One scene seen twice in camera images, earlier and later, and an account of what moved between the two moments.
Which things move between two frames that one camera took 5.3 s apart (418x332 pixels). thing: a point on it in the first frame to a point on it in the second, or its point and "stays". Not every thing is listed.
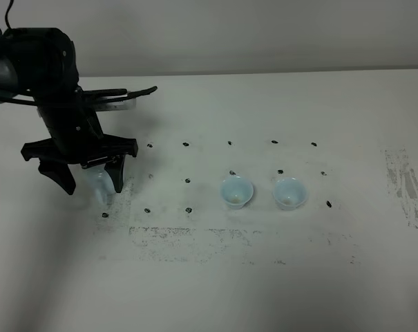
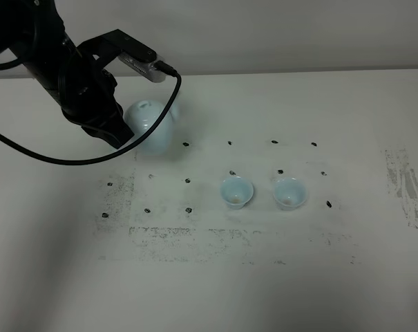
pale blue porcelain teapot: x=99 y=184 to x=139 y=115
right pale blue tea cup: x=289 y=193 stays
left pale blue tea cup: x=235 y=191 stays
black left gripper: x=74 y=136 to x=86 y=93
